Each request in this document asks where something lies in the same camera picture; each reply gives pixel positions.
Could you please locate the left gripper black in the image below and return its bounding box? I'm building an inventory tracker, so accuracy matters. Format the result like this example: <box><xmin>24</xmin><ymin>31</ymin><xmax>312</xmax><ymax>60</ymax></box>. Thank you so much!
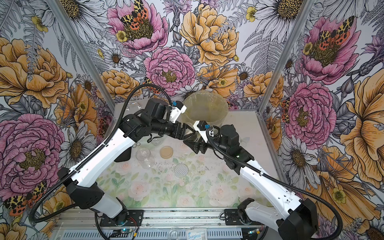
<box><xmin>150</xmin><ymin>118</ymin><xmax>195</xmax><ymax>141</ymax></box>

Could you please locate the peeled foil seal disc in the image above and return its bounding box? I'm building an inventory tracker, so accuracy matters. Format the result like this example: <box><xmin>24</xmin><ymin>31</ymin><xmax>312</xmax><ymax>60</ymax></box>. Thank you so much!
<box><xmin>174</xmin><ymin>164</ymin><xmax>189</xmax><ymax>178</ymax></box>

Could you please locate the foil tea jar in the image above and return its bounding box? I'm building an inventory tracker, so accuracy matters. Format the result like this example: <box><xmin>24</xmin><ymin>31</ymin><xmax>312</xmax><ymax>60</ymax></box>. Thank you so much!
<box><xmin>136</xmin><ymin>148</ymin><xmax>155</xmax><ymax>169</ymax></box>

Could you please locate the clear jar beige lid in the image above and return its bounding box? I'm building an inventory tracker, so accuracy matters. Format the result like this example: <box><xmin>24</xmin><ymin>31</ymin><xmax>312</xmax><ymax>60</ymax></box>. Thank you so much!
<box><xmin>151</xmin><ymin>136</ymin><xmax>165</xmax><ymax>147</ymax></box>

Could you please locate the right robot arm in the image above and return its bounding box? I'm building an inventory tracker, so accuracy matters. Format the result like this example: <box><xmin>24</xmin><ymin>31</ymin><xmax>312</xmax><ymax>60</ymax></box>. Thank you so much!
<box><xmin>183</xmin><ymin>125</ymin><xmax>318</xmax><ymax>240</ymax></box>

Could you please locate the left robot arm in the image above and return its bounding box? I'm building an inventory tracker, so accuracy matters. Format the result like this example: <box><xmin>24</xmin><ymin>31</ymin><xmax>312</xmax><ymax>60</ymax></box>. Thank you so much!
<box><xmin>58</xmin><ymin>99</ymin><xmax>196</xmax><ymax>219</ymax></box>

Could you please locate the yellow bin liner bag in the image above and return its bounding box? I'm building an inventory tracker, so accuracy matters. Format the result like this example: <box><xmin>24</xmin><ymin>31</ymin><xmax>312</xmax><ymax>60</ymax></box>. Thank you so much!
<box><xmin>181</xmin><ymin>90</ymin><xmax>229</xmax><ymax>130</ymax></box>

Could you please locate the silver first aid case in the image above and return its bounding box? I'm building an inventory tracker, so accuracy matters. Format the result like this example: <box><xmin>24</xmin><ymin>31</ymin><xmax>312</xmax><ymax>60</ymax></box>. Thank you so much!
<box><xmin>114</xmin><ymin>99</ymin><xmax>148</xmax><ymax>121</ymax></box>

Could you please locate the black rectangular case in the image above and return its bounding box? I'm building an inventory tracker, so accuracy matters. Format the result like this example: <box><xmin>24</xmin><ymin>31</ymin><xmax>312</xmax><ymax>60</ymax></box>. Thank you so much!
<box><xmin>114</xmin><ymin>147</ymin><xmax>132</xmax><ymax>163</ymax></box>

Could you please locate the surgical label box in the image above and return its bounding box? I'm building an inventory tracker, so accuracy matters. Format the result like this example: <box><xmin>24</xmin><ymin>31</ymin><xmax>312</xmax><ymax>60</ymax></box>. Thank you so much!
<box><xmin>186</xmin><ymin>228</ymin><xmax>207</xmax><ymax>240</ymax></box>

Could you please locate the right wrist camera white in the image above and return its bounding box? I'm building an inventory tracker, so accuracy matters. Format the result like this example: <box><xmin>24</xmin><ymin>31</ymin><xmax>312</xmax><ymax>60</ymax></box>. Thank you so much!
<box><xmin>193</xmin><ymin>121</ymin><xmax>211</xmax><ymax>143</ymax></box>

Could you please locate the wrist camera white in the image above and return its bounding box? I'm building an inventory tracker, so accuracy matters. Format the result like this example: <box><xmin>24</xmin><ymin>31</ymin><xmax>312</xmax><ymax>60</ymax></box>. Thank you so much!
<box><xmin>193</xmin><ymin>121</ymin><xmax>211</xmax><ymax>143</ymax></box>
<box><xmin>170</xmin><ymin>101</ymin><xmax>187</xmax><ymax>123</ymax></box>

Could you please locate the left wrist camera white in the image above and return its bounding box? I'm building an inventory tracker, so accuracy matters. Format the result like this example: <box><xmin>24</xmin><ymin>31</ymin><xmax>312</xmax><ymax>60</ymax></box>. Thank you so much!
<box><xmin>170</xmin><ymin>101</ymin><xmax>187</xmax><ymax>123</ymax></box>

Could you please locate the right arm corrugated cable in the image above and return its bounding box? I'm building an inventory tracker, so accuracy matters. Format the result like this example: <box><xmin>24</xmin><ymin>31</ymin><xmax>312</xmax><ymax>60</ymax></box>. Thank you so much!
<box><xmin>205</xmin><ymin>134</ymin><xmax>343</xmax><ymax>240</ymax></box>

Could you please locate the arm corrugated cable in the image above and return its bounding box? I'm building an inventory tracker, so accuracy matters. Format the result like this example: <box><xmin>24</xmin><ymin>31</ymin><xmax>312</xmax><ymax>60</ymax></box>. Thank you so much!
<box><xmin>28</xmin><ymin>83</ymin><xmax>173</xmax><ymax>223</ymax></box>
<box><xmin>205</xmin><ymin>134</ymin><xmax>343</xmax><ymax>240</ymax></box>

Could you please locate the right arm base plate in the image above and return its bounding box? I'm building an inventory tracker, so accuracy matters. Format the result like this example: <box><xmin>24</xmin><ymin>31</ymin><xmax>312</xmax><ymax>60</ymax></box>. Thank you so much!
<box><xmin>224</xmin><ymin>209</ymin><xmax>261</xmax><ymax>226</ymax></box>

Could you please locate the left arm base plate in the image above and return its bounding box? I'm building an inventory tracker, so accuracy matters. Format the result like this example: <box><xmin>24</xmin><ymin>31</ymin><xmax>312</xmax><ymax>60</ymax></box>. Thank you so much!
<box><xmin>100</xmin><ymin>209</ymin><xmax>145</xmax><ymax>227</ymax></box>

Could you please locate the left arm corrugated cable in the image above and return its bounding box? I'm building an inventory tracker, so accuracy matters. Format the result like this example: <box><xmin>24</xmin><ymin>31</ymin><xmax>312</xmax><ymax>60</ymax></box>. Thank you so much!
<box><xmin>28</xmin><ymin>83</ymin><xmax>173</xmax><ymax>223</ymax></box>

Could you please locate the aluminium front rail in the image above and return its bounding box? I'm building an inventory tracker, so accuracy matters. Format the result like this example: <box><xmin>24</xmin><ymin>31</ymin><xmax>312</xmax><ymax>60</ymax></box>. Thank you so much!
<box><xmin>54</xmin><ymin>202</ymin><xmax>294</xmax><ymax>231</ymax></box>

